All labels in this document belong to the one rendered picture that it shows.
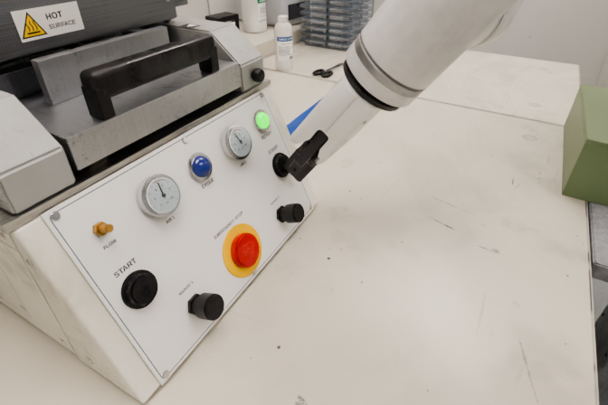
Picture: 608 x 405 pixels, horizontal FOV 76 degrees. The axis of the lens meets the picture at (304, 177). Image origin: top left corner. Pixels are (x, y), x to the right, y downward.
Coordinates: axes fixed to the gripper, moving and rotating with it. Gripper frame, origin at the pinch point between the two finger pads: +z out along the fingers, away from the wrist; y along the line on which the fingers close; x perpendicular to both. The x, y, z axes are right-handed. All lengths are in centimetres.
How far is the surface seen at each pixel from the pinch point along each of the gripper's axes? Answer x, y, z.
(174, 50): -15.6, 10.6, -8.7
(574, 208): 33.8, -22.3, -11.8
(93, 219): -8.4, 24.0, -1.0
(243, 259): 3.2, 13.3, 4.6
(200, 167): -6.8, 12.7, -1.2
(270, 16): -47, -84, 35
